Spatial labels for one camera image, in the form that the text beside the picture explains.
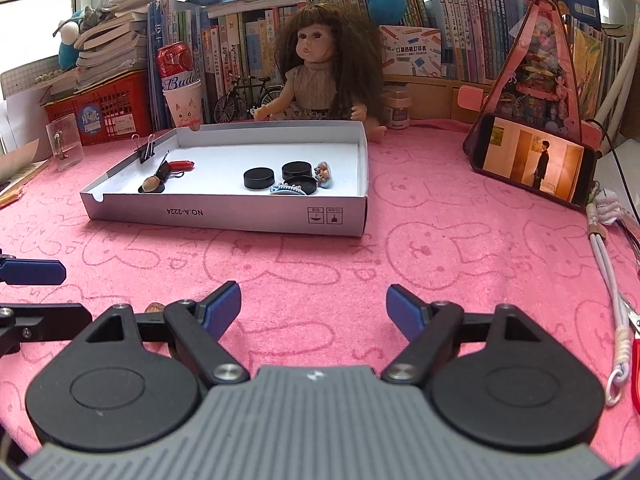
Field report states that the black round lid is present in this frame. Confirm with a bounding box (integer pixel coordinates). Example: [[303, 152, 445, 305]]
[[285, 176, 318, 195]]

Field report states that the large black binder clip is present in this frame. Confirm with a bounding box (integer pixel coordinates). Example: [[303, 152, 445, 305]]
[[154, 155, 186, 183]]

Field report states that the pink bunny table mat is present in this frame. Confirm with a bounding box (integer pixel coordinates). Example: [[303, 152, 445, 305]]
[[1, 126, 639, 479]]

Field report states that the clear glass mug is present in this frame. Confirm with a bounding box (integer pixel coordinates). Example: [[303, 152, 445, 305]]
[[47, 114, 85, 171]]

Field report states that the small brown nut object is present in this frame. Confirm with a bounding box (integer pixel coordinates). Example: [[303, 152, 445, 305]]
[[138, 176, 165, 194]]

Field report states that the black round puck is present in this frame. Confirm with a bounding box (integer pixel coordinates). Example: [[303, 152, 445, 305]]
[[243, 167, 274, 190], [282, 160, 314, 180]]

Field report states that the red pen cap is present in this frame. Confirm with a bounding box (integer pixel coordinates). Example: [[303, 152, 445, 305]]
[[168, 160, 194, 171]]

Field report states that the small binder clip on box edge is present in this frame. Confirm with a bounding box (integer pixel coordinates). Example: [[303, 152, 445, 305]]
[[131, 133, 155, 164]]

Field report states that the white shallow cardboard box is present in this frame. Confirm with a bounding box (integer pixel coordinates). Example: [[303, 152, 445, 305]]
[[80, 122, 369, 237]]

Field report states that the small blue figurine charm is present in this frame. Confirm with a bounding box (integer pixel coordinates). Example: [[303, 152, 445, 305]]
[[314, 162, 333, 188]]

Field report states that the red plastic crate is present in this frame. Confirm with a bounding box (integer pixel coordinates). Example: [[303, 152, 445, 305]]
[[43, 70, 153, 146]]

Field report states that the smartphone playing video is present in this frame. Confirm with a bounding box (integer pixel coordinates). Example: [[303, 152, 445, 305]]
[[471, 114, 596, 209]]

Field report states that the blue white plush left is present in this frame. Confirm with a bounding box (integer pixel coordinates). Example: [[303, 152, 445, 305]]
[[53, 10, 84, 70]]

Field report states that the white paper cup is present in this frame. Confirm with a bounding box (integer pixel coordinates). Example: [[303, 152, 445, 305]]
[[163, 80, 203, 131]]

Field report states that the small white jar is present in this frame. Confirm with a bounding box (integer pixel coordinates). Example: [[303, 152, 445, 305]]
[[382, 87, 412, 130]]

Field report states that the miniature black bicycle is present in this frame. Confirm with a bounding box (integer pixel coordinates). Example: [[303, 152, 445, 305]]
[[213, 76, 283, 124]]

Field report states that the stack of books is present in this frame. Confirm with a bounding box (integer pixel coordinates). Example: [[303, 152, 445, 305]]
[[34, 0, 154, 94]]

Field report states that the pink triangular toy house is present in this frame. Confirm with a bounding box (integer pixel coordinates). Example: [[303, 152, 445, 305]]
[[463, 0, 602, 155]]

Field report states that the red beer can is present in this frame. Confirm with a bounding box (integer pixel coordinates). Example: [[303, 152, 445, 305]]
[[156, 41, 196, 91]]

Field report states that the pencil pattern white box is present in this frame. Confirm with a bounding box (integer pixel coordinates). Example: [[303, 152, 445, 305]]
[[380, 25, 442, 78]]

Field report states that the brown haired doll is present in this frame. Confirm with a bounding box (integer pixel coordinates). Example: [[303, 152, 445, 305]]
[[253, 3, 386, 142]]

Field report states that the row of upright books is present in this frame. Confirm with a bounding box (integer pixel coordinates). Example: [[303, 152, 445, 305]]
[[145, 0, 526, 129]]

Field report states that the white charging cable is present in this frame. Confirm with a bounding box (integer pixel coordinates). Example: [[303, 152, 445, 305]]
[[584, 186, 640, 408]]

